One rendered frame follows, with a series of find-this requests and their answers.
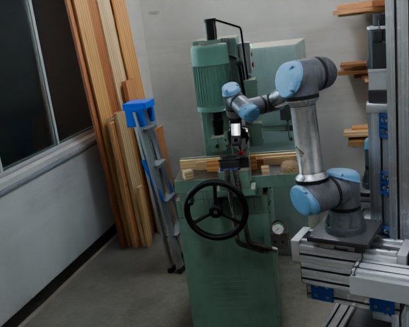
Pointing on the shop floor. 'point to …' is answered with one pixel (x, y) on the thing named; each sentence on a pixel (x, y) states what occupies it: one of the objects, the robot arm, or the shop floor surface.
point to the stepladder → (147, 148)
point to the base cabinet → (232, 274)
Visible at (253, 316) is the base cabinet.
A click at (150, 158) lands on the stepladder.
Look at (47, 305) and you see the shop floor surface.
